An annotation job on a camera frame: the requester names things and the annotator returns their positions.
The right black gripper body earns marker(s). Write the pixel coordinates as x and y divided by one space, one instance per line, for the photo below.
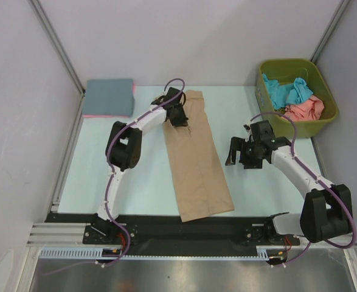
249 154

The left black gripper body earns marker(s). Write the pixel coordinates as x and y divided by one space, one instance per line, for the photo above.
179 118

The beige t-shirt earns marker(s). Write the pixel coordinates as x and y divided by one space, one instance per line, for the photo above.
198 179

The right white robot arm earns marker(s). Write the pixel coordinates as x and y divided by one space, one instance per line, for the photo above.
327 207

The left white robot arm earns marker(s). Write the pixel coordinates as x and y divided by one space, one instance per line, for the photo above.
123 151

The dark green patterned garment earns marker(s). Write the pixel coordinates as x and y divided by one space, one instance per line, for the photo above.
281 112

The teal crumpled t-shirt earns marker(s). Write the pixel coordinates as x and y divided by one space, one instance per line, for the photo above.
293 93

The salmon pink crumpled t-shirt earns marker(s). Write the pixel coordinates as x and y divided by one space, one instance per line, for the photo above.
309 110

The folded grey-blue t-shirt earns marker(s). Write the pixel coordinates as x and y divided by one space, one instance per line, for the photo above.
109 97

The folded pink t-shirt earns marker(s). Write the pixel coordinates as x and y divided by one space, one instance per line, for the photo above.
105 115

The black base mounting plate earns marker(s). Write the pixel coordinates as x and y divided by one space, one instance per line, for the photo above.
165 248

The right white cable duct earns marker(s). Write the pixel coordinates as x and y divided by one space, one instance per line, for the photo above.
272 252

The white cable duct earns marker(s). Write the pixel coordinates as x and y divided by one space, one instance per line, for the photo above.
81 253
272 252

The right aluminium corner post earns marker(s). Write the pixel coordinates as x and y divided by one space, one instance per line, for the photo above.
329 31

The aluminium corner post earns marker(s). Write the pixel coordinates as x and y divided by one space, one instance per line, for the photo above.
329 31
57 45

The left aluminium corner post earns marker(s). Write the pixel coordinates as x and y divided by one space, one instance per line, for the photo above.
57 45

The aluminium extrusion rail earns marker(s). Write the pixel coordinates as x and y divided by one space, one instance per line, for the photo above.
53 234

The left white cable duct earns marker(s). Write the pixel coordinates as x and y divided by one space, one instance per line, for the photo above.
81 253

